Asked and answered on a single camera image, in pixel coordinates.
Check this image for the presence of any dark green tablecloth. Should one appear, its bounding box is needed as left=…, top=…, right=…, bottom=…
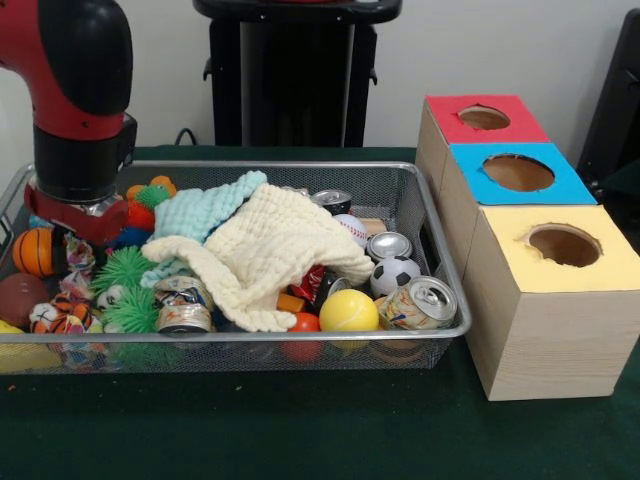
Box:
left=0, top=144, right=640, bottom=480
left=597, top=159, right=640, bottom=236

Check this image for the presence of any colourful polka-dot cloth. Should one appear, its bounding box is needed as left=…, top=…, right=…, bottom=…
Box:
left=58, top=232, right=98, bottom=302

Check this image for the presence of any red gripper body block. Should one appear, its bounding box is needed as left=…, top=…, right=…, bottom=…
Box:
left=23, top=182, right=130, bottom=248

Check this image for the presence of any printed drink can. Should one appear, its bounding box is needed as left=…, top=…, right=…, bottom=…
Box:
left=378, top=275, right=459, bottom=331

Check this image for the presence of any black and white soccer ball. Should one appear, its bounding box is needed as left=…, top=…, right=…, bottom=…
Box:
left=369, top=255, right=422, bottom=299

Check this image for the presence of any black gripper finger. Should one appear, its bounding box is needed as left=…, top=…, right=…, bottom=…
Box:
left=48, top=224, right=69, bottom=274

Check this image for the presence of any light blue knitted cloth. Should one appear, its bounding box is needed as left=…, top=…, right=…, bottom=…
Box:
left=140, top=169, right=269, bottom=289

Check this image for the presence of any cream knitted cloth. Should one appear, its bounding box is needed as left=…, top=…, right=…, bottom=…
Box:
left=142, top=182, right=375, bottom=333

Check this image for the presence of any brown mini football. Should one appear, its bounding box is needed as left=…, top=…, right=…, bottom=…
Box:
left=0, top=272, right=51, bottom=329

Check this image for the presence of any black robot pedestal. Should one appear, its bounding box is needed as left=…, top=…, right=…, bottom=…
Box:
left=192, top=0, right=404, bottom=147

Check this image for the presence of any shallow mesh bin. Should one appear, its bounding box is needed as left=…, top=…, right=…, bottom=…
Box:
left=0, top=159, right=473, bottom=374

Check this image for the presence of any yellow tennis ball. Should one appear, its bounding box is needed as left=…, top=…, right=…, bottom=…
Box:
left=318, top=288, right=380, bottom=333

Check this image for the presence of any silver drink can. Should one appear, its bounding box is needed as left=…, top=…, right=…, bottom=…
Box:
left=365, top=230, right=414, bottom=261

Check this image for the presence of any small red ball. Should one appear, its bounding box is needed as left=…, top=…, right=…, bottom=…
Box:
left=287, top=312, right=322, bottom=334

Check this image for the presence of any black upright panel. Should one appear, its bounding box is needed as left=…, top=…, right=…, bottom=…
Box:
left=574, top=7, right=640, bottom=189

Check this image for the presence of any orange mini basketball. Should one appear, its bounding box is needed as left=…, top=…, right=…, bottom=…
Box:
left=12, top=227, right=56, bottom=279

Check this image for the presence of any wooden box with three holes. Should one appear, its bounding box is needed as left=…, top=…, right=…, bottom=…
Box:
left=415, top=93, right=640, bottom=402

